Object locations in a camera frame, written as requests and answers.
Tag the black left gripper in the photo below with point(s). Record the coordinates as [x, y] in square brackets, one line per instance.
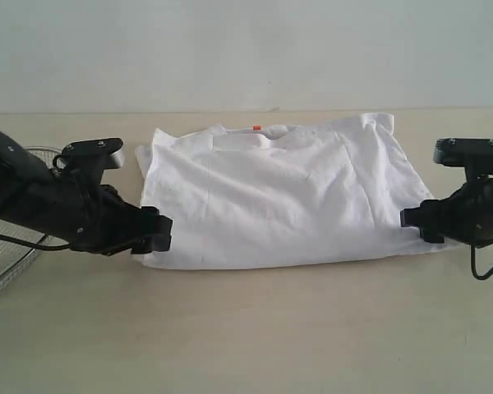
[93, 218]

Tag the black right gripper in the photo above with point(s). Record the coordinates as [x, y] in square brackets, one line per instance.
[466, 216]

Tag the white t-shirt red logo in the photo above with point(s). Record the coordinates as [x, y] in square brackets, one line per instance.
[283, 195]

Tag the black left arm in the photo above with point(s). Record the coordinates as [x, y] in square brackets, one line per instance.
[26, 187]

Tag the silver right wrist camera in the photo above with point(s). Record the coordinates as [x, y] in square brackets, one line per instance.
[456, 152]

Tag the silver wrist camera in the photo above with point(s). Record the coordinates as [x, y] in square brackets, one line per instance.
[456, 152]
[91, 158]

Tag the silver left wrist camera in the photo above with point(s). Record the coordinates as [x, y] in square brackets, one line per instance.
[91, 158]

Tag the silver wire mesh basket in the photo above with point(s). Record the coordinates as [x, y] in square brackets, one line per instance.
[15, 259]

